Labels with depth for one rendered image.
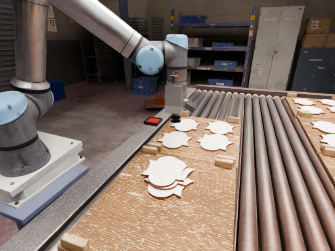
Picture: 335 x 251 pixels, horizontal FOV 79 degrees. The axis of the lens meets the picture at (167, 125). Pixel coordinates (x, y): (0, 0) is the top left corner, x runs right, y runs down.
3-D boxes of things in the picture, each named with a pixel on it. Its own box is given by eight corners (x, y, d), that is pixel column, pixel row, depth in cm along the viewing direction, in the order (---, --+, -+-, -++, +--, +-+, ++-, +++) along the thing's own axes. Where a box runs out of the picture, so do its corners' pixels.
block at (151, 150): (141, 153, 76) (141, 147, 75) (143, 151, 77) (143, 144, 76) (156, 156, 74) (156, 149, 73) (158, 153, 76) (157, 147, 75)
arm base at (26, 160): (-14, 171, 65) (-27, 145, 60) (28, 146, 77) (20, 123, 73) (23, 182, 61) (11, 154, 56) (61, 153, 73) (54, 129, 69)
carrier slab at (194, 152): (143, 152, 79) (143, 149, 79) (175, 116, 114) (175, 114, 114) (237, 171, 68) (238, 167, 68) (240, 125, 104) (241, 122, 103)
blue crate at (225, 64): (213, 67, 498) (213, 61, 491) (217, 65, 529) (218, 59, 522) (234, 68, 477) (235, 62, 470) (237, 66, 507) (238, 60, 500)
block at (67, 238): (61, 247, 42) (58, 238, 41) (68, 239, 44) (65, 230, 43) (84, 256, 40) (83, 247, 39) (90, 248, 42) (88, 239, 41)
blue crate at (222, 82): (206, 87, 513) (207, 78, 504) (207, 84, 550) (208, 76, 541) (232, 88, 500) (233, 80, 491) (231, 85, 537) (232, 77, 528)
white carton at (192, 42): (185, 47, 510) (185, 37, 501) (190, 47, 532) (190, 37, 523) (198, 47, 492) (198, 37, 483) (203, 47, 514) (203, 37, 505)
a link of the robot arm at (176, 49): (162, 34, 72) (186, 34, 73) (162, 66, 76) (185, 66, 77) (165, 34, 65) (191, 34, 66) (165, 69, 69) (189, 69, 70)
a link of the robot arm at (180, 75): (189, 67, 75) (183, 70, 68) (188, 79, 77) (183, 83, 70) (170, 66, 78) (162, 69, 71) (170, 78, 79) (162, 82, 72)
